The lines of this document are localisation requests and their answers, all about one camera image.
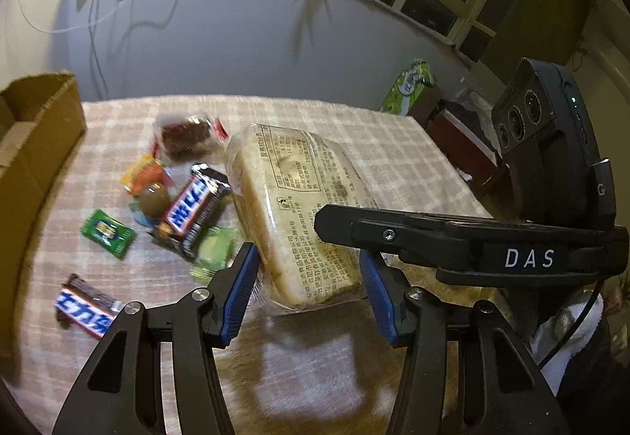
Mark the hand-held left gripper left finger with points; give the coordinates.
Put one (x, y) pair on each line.
(238, 299)

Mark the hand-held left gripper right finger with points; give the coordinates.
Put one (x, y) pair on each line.
(379, 304)

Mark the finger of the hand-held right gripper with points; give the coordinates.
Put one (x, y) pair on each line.
(374, 231)

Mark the pale green biscuit packet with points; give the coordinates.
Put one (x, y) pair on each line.
(211, 250)

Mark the sliced bread bag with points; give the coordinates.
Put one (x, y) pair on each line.
(290, 189)

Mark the brown chocolate bar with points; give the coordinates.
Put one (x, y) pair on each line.
(83, 312)
(189, 211)

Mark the small dark green packet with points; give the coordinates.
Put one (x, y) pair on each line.
(106, 232)

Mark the brown cake snack packet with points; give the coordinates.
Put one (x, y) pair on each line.
(184, 137)

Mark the cardboard box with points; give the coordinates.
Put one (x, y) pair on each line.
(39, 144)

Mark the red box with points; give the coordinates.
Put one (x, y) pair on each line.
(457, 139)

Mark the plaid tablecloth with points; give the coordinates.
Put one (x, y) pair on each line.
(344, 130)

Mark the kiwi fruit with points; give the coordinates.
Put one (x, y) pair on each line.
(153, 200)

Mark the green tissue pack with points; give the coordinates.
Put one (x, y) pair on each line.
(406, 88)

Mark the orange candy packet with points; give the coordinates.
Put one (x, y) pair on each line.
(145, 171)

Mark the white cloth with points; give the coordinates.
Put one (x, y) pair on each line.
(566, 322)

